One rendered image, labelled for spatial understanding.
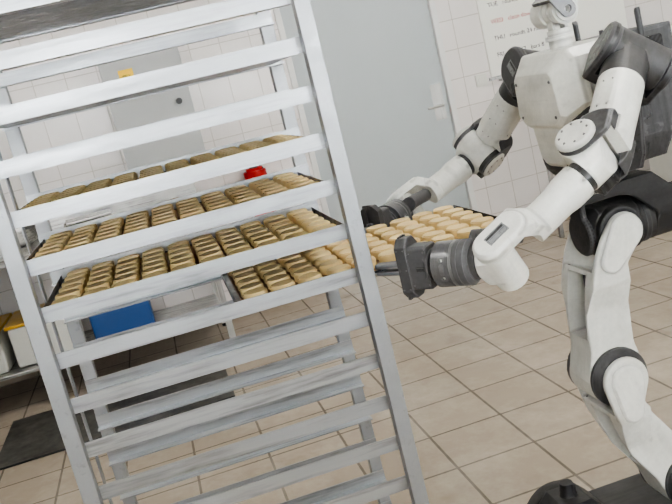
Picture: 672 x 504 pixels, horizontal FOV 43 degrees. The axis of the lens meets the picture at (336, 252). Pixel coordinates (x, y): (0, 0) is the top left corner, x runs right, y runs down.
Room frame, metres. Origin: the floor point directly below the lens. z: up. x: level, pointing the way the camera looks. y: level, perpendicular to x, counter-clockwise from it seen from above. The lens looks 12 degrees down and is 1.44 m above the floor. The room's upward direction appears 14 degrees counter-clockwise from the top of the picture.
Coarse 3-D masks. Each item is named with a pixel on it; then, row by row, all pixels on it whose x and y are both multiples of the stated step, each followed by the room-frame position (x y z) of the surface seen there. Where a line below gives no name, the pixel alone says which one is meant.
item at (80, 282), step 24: (288, 216) 1.95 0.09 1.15; (312, 216) 1.83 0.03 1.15; (192, 240) 1.92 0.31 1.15; (216, 240) 1.95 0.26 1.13; (240, 240) 1.74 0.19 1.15; (264, 240) 1.68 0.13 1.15; (96, 264) 1.90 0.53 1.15; (120, 264) 1.82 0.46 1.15; (144, 264) 1.77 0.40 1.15; (168, 264) 1.78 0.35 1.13; (192, 264) 1.60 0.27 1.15; (72, 288) 1.67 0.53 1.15; (96, 288) 1.60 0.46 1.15
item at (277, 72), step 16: (272, 32) 2.03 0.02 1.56; (272, 80) 2.05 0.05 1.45; (288, 112) 2.03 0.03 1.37; (288, 128) 2.03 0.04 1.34; (304, 160) 2.03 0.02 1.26; (336, 304) 2.03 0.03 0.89; (336, 336) 2.05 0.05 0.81; (352, 400) 2.05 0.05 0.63; (368, 432) 2.03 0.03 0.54; (368, 464) 2.05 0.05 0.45
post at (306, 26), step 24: (312, 24) 1.59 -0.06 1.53; (312, 48) 1.59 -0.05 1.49; (312, 72) 1.58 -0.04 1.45; (336, 120) 1.59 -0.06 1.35; (336, 144) 1.59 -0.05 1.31; (336, 168) 1.58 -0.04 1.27; (360, 216) 1.59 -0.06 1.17; (360, 240) 1.59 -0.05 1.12; (360, 264) 1.58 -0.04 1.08; (360, 288) 1.61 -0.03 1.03; (384, 336) 1.59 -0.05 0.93; (384, 360) 1.58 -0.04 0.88; (384, 384) 1.60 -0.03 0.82; (408, 432) 1.59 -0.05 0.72; (408, 456) 1.58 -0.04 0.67; (408, 480) 1.59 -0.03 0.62
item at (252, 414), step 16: (336, 384) 2.02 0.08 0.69; (352, 384) 2.02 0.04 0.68; (288, 400) 2.00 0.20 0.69; (304, 400) 2.00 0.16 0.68; (224, 416) 1.97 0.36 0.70; (240, 416) 1.97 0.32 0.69; (256, 416) 1.97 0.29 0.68; (176, 432) 1.95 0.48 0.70; (192, 432) 1.95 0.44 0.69; (208, 432) 1.95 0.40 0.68; (128, 448) 1.93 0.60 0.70; (144, 448) 1.93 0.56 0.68; (160, 448) 1.92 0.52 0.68; (112, 464) 1.89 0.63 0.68
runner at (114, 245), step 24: (288, 192) 1.60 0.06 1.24; (312, 192) 1.60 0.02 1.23; (336, 192) 1.61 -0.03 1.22; (192, 216) 1.56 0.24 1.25; (216, 216) 1.57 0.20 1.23; (240, 216) 1.58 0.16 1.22; (120, 240) 1.54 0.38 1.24; (144, 240) 1.55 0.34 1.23; (48, 264) 1.52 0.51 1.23; (72, 264) 1.52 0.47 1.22
